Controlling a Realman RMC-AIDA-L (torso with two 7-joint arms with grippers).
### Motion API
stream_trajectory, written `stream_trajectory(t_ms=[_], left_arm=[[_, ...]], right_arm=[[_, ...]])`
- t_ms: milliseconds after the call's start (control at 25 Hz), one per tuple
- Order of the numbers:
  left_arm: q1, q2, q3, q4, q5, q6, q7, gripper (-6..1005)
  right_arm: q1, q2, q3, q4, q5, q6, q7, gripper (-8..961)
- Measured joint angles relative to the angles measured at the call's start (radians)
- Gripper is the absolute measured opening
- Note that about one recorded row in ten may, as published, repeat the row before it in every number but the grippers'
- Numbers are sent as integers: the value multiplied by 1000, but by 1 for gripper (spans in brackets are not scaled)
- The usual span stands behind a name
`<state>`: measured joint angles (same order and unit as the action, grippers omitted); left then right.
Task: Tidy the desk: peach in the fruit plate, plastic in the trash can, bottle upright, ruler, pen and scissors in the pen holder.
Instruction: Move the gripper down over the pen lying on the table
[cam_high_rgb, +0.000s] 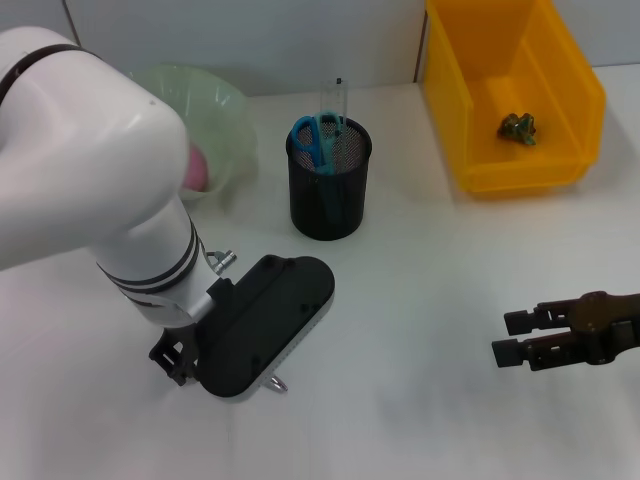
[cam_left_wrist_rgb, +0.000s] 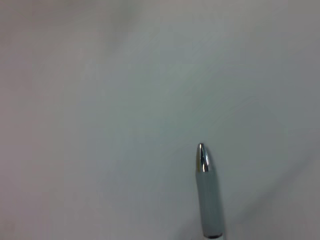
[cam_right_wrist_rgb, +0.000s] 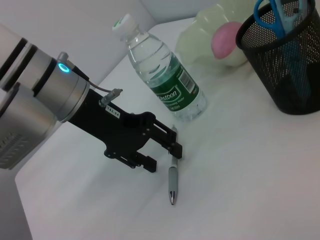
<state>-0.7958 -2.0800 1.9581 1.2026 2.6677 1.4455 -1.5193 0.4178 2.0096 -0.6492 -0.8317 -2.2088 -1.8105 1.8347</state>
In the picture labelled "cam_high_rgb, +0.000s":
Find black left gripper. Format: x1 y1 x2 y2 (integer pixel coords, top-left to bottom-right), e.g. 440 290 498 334
148 323 200 388

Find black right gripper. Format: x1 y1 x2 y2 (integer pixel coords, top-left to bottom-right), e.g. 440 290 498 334
491 290 640 372

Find pink peach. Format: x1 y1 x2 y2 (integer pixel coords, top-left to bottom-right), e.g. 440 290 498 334
181 143 209 193

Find blue scissors with sheath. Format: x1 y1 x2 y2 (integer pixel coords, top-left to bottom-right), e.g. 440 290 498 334
291 112 346 224

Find transparent plastic ruler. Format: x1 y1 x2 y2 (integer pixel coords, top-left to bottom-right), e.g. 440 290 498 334
319 76 350 169

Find black mesh pen holder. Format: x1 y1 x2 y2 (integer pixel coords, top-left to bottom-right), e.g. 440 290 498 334
286 114 374 243

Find pale green glass fruit bowl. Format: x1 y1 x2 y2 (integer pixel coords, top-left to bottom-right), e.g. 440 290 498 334
127 63 260 202

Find yellow plastic bin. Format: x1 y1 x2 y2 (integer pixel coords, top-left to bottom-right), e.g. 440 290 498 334
424 0 608 196

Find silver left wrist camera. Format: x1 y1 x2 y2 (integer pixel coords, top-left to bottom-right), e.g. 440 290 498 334
192 254 337 403

